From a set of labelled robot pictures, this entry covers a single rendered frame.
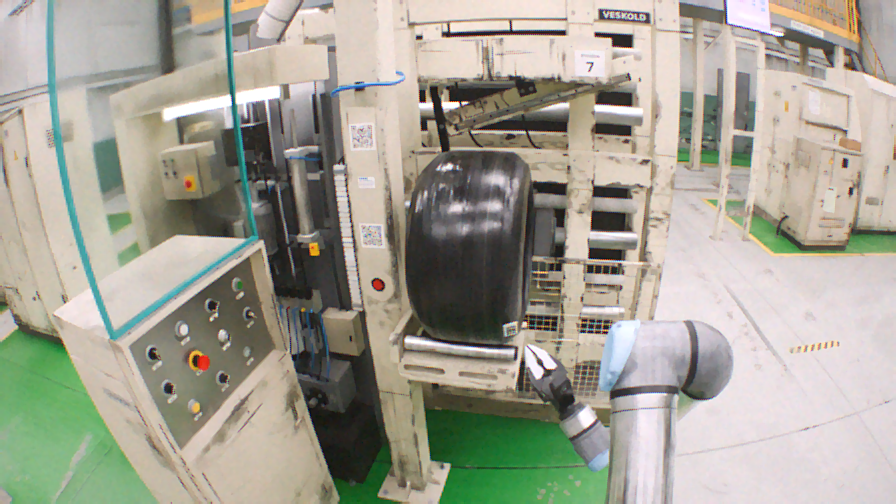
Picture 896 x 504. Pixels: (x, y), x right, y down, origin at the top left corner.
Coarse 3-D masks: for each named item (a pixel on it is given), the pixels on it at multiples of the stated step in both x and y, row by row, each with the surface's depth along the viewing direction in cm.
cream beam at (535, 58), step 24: (432, 48) 126; (456, 48) 125; (480, 48) 123; (504, 48) 121; (528, 48) 120; (552, 48) 118; (576, 48) 116; (600, 48) 114; (432, 72) 130; (456, 72) 128; (480, 72) 126; (504, 72) 124; (528, 72) 123; (552, 72) 121
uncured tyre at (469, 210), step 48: (432, 192) 107; (480, 192) 105; (528, 192) 114; (432, 240) 104; (480, 240) 102; (528, 240) 145; (432, 288) 107; (480, 288) 103; (528, 288) 141; (480, 336) 114
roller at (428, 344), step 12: (408, 336) 132; (420, 336) 132; (408, 348) 131; (420, 348) 130; (432, 348) 129; (444, 348) 128; (456, 348) 127; (468, 348) 126; (480, 348) 126; (492, 348) 125; (504, 348) 124; (516, 348) 124
